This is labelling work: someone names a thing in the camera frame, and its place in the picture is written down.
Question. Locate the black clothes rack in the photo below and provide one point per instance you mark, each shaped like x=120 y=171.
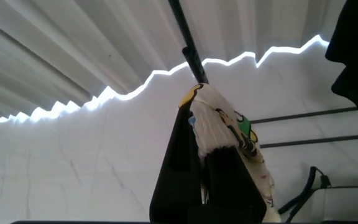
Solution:
x=191 y=46

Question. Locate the black garment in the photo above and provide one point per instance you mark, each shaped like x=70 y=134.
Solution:
x=356 y=62

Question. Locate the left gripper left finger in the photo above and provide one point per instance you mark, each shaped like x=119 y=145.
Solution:
x=176 y=180

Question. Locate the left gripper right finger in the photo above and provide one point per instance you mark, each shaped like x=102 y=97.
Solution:
x=232 y=186

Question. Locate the white curtain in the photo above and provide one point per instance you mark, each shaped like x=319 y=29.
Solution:
x=73 y=46

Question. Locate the cream printed garment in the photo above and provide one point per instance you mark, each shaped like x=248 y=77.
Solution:
x=213 y=124

